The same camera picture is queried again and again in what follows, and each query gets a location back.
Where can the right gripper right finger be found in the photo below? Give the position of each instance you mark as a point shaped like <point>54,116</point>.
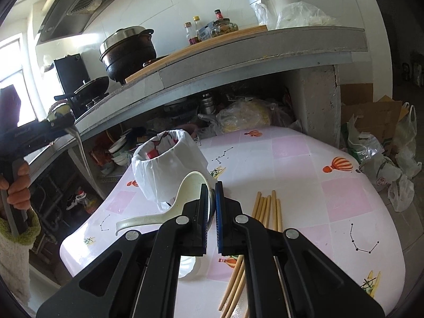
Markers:
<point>286,274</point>

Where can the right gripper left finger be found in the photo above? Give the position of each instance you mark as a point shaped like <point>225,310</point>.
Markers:
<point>137,276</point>

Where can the small steel spoon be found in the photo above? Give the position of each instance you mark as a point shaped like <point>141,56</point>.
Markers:
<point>211,207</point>

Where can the left forearm fleece sleeve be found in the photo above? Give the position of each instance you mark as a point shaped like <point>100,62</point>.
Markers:
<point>15,256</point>

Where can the left hand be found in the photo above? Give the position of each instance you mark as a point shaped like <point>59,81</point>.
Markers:
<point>18,192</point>

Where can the enamel basin stack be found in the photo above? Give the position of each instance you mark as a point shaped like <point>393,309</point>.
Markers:
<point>58,110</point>

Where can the gas stove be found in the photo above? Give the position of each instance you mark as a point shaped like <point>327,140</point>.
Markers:
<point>94,101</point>

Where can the cooking oil bottle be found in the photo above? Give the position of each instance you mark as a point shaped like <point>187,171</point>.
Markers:
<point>89,202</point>

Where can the pink tablecloth table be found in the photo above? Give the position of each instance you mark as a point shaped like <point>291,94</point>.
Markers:
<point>322,193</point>

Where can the black frying pan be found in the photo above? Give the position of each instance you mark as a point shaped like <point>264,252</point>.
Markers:
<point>87,92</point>

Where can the white plastic bag liner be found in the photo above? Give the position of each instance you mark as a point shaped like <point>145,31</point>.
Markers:
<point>160,178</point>

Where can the stack of bowls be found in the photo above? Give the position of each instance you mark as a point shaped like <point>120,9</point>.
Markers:
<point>119,151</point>

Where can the black cooking pot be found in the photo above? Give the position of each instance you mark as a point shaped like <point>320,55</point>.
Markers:
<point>125,51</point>

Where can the range hood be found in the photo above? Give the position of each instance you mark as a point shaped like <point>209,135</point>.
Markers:
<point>66,18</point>

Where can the floor plastic bags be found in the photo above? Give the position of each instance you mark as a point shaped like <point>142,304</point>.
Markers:
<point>392,169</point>

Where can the wooden cutting board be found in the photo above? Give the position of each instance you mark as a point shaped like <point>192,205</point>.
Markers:
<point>196,49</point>

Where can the yellow food bag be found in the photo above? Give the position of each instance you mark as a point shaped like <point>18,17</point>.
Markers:
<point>243,114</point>

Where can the cardboard box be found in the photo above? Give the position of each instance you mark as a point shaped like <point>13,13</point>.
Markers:
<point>379,118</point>

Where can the red cap condiment bottle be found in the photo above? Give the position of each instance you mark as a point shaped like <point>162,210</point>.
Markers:
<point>218,14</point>

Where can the white plastic bag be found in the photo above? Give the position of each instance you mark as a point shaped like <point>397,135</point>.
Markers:
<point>297,14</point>

